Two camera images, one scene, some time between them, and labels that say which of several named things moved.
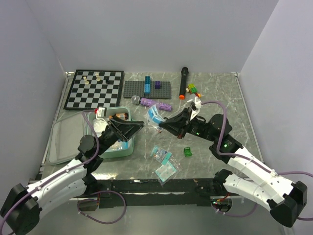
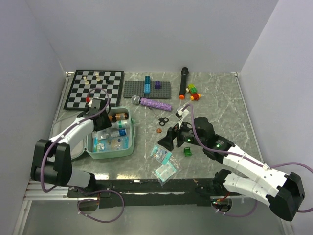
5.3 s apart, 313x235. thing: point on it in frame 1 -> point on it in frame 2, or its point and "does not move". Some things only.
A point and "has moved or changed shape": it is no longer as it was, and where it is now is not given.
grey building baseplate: [137, 88] does not move
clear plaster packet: [154, 117] has moved or changed shape
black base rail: [115, 194] does not move
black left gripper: [126, 133] -> [107, 123]
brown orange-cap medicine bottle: [123, 116] does not move
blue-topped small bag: [161, 155] does not move
